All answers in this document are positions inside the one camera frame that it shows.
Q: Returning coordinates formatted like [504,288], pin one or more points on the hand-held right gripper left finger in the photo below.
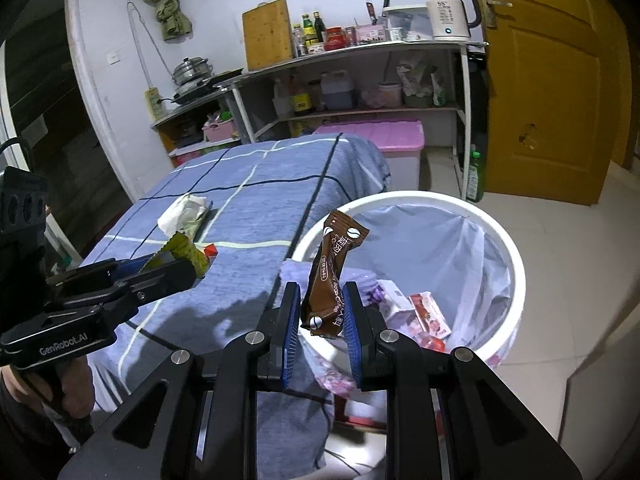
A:
[290,335]

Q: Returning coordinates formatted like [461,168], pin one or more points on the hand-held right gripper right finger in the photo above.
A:
[352,335]

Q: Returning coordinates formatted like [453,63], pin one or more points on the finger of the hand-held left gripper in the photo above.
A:
[90,272]
[165,277]

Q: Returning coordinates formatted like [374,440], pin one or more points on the yellow snack wrapper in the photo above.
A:
[185,252]

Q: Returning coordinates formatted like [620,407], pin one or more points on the brown coffee wrapper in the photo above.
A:
[327,270]

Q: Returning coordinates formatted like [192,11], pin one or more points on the strawberry milk carton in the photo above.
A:
[427,315]

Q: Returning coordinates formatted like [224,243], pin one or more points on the white lined trash bin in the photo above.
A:
[450,250]

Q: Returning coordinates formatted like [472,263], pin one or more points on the person's left hand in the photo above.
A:
[75,385]

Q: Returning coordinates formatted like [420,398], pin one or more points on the crumpled white tissue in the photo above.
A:
[182,210]

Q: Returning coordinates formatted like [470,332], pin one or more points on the pink basket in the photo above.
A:
[220,131]

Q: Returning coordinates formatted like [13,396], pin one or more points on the low wooden side shelf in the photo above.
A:
[190,120]

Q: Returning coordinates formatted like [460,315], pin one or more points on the yellowed power strip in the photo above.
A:
[153,105]

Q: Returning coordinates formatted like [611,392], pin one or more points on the black induction cooker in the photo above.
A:
[205,87]

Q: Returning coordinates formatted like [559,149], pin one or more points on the green glass bottle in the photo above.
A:
[475,175]

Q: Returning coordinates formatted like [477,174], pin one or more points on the pink lidded storage box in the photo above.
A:
[380,132]

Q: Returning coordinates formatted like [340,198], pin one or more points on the steel pot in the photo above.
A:
[192,70]

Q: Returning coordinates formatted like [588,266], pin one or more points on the white plastic bottle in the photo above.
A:
[282,102]

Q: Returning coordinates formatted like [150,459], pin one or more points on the yellow label oil bottle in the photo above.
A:
[302,97]

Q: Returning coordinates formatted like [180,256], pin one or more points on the large oil jug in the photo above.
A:
[337,92]

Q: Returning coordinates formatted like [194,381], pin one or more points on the crumpled plastic bags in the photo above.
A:
[420,85]

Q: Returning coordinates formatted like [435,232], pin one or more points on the wooden cutting board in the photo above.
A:
[267,35]

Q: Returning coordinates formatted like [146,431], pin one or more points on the clear plastic bottle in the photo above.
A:
[299,42]

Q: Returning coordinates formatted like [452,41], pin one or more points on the hanging green cloth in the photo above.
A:
[165,5]

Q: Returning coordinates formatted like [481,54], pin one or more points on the yellow label sauce bottle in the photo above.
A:
[309,32]

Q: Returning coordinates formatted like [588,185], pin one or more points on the white metal shelf unit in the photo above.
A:
[350,50]

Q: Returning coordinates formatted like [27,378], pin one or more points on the red lidded jar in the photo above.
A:
[335,39]

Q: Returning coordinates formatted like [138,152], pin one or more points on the dark sauce bottle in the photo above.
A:
[320,27]

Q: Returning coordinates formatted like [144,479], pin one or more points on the pink knife holder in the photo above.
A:
[372,34]

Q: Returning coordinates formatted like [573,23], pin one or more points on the clear storage container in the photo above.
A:
[407,22]

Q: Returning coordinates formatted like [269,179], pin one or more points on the yellow wooden door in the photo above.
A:
[550,85]

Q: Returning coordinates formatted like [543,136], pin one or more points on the white electric kettle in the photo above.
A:
[450,17]

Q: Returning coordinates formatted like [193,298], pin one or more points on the white wall switch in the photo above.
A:
[115,57]

